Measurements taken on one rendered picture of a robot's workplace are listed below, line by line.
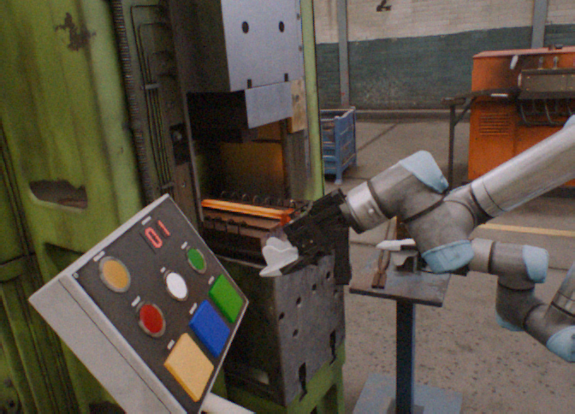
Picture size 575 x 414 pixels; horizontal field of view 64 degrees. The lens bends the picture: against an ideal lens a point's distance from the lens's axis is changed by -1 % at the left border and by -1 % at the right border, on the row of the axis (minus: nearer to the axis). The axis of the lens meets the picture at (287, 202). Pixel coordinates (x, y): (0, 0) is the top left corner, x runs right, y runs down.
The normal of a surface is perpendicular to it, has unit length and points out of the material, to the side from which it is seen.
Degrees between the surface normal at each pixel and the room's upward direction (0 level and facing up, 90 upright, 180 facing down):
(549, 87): 90
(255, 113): 90
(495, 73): 90
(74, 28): 89
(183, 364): 60
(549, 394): 0
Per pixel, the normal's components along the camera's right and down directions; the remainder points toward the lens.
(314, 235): -0.15, 0.33
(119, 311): 0.82, -0.49
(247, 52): 0.83, 0.11
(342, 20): -0.45, 0.32
